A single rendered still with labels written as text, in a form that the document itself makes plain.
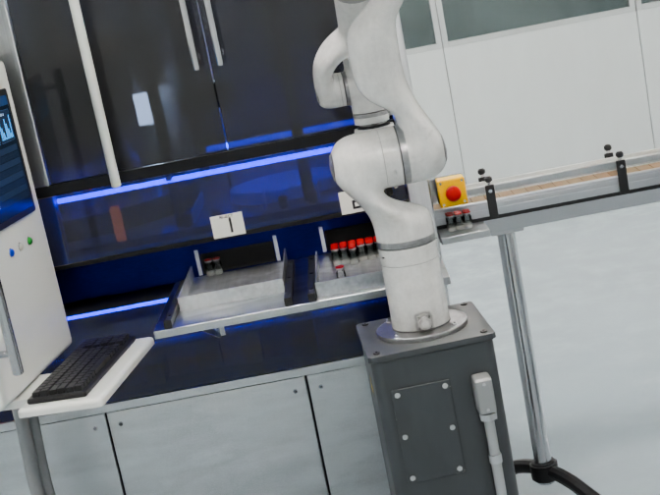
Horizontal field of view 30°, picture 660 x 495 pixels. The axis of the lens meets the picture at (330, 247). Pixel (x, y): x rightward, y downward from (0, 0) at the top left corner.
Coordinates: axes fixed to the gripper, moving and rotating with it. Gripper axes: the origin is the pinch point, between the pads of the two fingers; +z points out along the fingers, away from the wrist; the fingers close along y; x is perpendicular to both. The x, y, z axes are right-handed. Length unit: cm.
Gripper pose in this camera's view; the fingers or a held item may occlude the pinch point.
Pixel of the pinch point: (385, 191)
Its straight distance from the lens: 280.5
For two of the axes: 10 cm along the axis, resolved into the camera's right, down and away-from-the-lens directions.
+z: 1.9, 9.6, 2.1
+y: -9.8, 1.9, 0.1
